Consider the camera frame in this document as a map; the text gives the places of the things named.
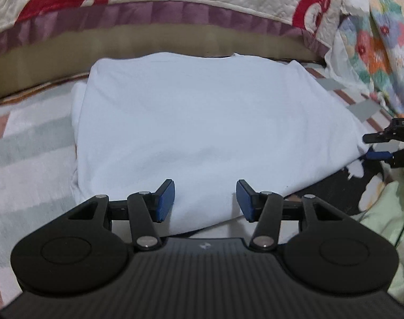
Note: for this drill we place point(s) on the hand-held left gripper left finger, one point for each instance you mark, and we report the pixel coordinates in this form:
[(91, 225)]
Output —
[(165, 201)]

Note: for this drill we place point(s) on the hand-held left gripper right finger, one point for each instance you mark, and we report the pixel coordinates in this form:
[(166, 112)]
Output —
[(244, 201)]

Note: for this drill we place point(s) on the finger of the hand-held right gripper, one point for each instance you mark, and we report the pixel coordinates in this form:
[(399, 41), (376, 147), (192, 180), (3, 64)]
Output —
[(384, 136), (378, 155)]

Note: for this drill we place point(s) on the white long-sleeve shirt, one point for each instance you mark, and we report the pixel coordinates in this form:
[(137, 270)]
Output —
[(205, 123)]

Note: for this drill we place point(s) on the light green quilt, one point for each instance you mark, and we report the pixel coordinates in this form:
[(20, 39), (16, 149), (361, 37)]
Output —
[(388, 222)]

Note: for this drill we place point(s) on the floral patchwork quilt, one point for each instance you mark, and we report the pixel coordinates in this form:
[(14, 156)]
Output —
[(388, 46)]

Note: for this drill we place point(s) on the checked pink and grey mat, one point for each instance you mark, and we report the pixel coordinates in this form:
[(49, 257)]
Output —
[(32, 146)]

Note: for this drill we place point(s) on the beige bed base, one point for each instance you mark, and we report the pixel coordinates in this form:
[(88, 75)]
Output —
[(122, 41)]

